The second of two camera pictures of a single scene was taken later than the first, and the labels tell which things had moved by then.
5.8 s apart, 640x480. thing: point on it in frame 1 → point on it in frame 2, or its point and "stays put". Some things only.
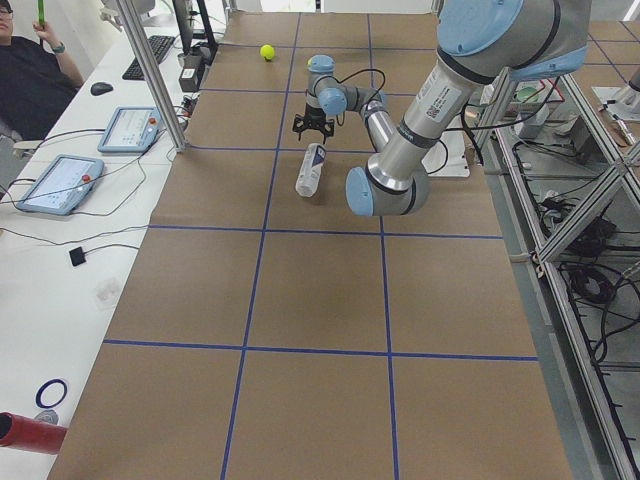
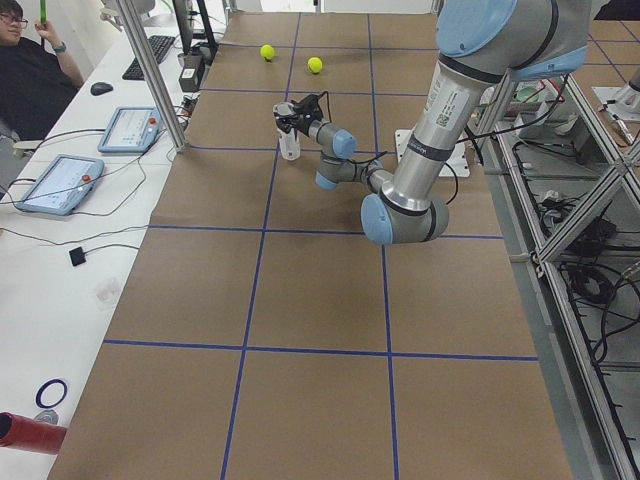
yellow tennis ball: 267,51 stays put
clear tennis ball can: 309,177 → 289,141
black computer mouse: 99,88 stays put
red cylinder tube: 30,435 stays put
